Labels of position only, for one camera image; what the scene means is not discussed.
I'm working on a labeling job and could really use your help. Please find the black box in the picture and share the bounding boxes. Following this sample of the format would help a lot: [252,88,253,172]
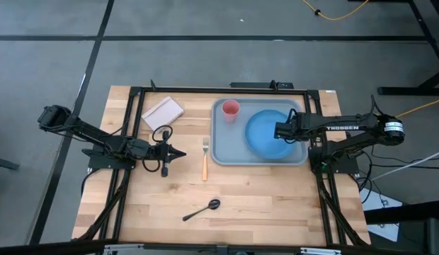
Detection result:
[364,200,439,255]

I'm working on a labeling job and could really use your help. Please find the black aluminium table frame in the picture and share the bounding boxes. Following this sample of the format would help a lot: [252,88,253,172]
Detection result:
[72,80,371,247]

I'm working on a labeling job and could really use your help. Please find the white spiral notebook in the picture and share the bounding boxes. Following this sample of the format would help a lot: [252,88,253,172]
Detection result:
[141,96,185,132]

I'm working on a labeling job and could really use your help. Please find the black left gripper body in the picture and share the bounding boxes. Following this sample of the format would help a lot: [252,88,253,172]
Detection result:
[134,130,171,178]

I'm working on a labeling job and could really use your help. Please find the white cable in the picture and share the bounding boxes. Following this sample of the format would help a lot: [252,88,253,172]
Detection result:
[370,147,439,181]

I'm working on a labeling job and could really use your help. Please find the black stand frame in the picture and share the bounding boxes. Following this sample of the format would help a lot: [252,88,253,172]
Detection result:
[348,0,439,96]

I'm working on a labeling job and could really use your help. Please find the black spoon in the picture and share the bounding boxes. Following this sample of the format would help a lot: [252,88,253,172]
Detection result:
[181,198,222,222]

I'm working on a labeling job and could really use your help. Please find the blue plate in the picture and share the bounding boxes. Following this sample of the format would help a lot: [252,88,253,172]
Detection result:
[244,109,297,160]

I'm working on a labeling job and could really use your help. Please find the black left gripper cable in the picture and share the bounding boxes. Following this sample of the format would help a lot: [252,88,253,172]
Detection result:
[142,124,173,174]

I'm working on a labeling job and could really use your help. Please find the grey plastic tray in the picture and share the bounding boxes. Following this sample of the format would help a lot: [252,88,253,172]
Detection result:
[210,98,309,166]

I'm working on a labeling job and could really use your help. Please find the pink ribbed plastic cup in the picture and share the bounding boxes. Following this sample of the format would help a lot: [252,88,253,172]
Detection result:
[221,99,241,124]

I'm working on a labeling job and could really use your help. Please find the fork with orange handle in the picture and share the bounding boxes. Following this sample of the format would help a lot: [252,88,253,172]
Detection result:
[202,137,210,182]

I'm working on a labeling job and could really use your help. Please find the yellow cable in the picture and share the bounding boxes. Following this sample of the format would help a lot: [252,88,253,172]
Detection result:
[394,95,439,120]
[300,0,370,21]

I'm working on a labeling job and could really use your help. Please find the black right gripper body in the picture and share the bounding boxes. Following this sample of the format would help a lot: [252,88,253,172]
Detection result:
[274,112,313,142]

